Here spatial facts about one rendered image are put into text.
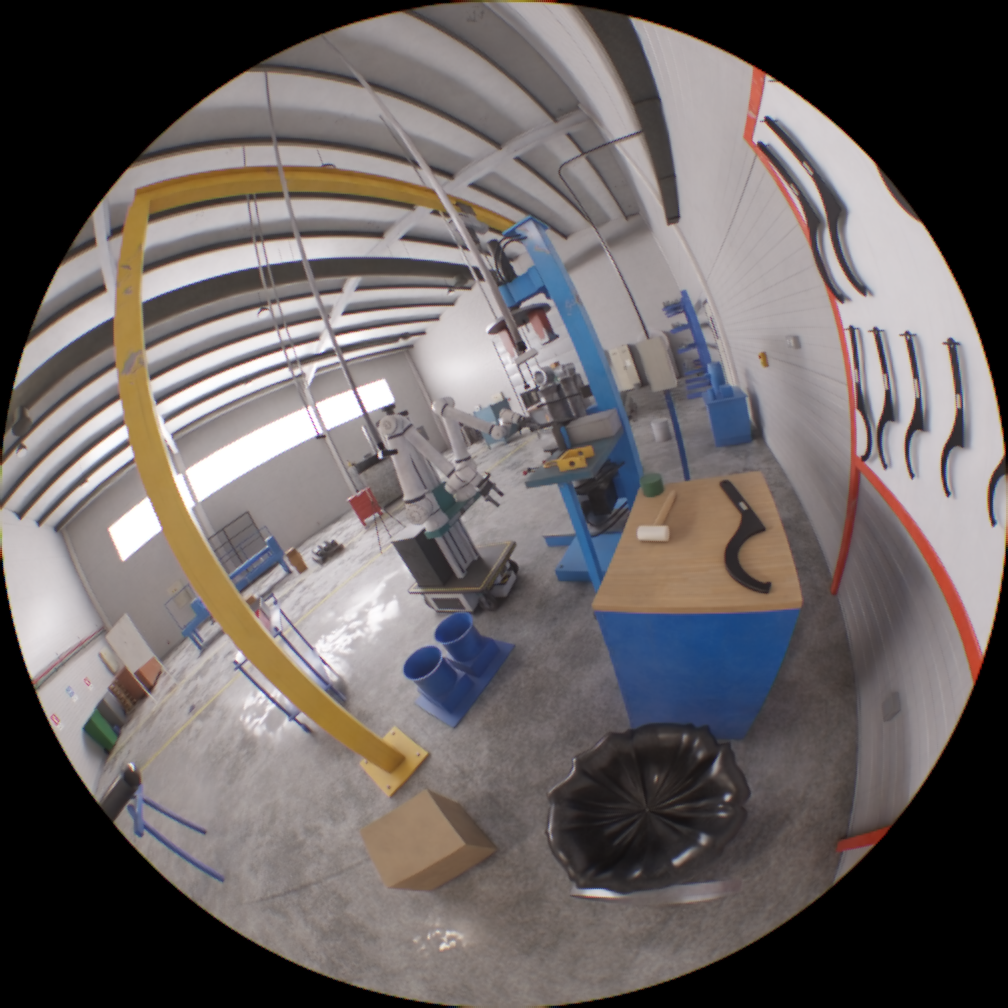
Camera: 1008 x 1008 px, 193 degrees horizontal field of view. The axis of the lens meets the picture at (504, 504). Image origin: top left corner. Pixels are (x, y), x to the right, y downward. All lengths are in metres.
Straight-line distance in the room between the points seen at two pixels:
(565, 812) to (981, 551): 1.23
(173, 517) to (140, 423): 0.46
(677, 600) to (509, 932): 1.55
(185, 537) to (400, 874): 1.61
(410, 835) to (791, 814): 1.54
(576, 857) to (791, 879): 1.03
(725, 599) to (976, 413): 0.87
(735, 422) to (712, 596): 3.64
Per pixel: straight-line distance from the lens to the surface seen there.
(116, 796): 3.25
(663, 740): 0.94
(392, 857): 1.60
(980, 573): 1.07
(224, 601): 1.49
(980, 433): 1.02
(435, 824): 1.50
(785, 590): 0.83
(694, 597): 0.81
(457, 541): 2.67
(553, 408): 2.49
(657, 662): 1.02
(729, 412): 4.27
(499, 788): 1.74
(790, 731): 1.69
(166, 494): 1.53
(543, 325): 2.43
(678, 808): 1.01
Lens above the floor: 1.53
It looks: 19 degrees down
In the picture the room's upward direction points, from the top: 25 degrees counter-clockwise
